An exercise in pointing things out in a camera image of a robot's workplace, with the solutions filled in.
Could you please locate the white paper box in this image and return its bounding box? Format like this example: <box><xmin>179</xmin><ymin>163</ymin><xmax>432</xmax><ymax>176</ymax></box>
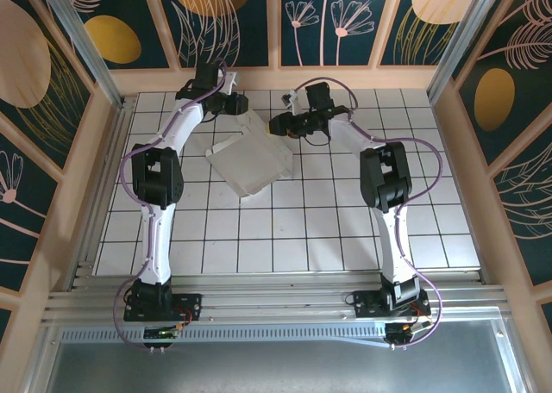
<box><xmin>204</xmin><ymin>110</ymin><xmax>295</xmax><ymax>200</ymax></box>

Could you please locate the grey metal sheet panel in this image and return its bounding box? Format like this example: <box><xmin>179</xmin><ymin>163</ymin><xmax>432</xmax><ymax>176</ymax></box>
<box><xmin>42</xmin><ymin>319</ymin><xmax>518</xmax><ymax>393</ymax></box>

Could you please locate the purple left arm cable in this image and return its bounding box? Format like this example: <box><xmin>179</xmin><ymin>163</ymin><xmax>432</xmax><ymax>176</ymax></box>
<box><xmin>112</xmin><ymin>57</ymin><xmax>229</xmax><ymax>351</ymax></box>

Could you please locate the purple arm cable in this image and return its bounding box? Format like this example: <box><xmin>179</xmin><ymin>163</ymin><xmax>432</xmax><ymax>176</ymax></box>
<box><xmin>295</xmin><ymin>77</ymin><xmax>445</xmax><ymax>351</ymax></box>
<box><xmin>112</xmin><ymin>57</ymin><xmax>229</xmax><ymax>351</ymax></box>

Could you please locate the aluminium side rail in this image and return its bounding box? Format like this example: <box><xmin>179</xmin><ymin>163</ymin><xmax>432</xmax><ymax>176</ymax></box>
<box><xmin>68</xmin><ymin>99</ymin><xmax>139</xmax><ymax>290</ymax></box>

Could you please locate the aluminium corner post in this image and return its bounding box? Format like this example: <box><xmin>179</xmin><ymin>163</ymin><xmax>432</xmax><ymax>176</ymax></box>
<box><xmin>426</xmin><ymin>0</ymin><xmax>504</xmax><ymax>105</ymax></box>
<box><xmin>34</xmin><ymin>0</ymin><xmax>125</xmax><ymax>109</ymax></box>

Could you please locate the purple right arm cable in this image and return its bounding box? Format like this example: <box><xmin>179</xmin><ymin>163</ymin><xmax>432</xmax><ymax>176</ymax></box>
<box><xmin>295</xmin><ymin>77</ymin><xmax>445</xmax><ymax>351</ymax></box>

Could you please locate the aluminium rail frame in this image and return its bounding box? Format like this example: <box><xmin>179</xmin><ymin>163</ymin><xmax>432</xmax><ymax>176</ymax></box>
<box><xmin>42</xmin><ymin>270</ymin><xmax>508</xmax><ymax>325</ymax></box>

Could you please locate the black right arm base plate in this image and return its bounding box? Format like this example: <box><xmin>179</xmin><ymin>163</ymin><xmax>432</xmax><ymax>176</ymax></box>
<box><xmin>353</xmin><ymin>290</ymin><xmax>432</xmax><ymax>319</ymax></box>

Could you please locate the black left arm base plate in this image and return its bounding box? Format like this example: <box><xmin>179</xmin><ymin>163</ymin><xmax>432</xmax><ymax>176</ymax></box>
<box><xmin>122</xmin><ymin>292</ymin><xmax>204</xmax><ymax>323</ymax></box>

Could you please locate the slotted grey cable duct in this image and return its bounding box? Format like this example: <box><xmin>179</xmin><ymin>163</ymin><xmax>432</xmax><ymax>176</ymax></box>
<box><xmin>60</xmin><ymin>326</ymin><xmax>389</xmax><ymax>346</ymax></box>

